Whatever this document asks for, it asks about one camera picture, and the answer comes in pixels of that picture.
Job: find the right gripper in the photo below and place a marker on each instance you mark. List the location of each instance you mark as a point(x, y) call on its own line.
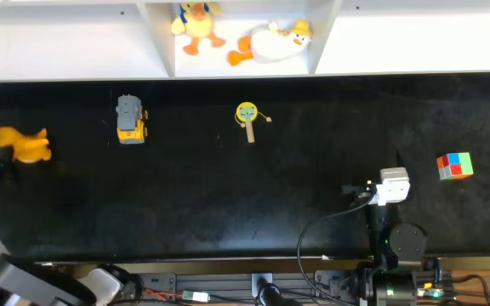
point(355, 188)

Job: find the many-coloured puzzle cube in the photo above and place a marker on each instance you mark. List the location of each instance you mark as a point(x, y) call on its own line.
point(455, 166)

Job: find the yellow rattle drum toy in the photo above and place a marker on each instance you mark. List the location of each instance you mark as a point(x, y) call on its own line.
point(246, 112)

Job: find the grey and yellow toy truck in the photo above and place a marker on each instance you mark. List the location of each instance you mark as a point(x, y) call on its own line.
point(130, 121)

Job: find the orange toy figure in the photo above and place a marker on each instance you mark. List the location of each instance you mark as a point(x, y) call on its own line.
point(26, 146)

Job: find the white plush duck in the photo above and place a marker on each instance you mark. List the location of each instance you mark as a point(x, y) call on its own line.
point(275, 44)

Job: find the yellow plush duck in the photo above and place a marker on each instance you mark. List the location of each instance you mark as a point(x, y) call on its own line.
point(198, 25)

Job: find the white shelf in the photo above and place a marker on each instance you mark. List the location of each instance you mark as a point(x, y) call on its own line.
point(79, 51)

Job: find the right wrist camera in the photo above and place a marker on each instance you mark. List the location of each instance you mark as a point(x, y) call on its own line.
point(391, 185)

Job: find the mounting rail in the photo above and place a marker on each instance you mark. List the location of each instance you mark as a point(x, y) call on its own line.
point(228, 285)

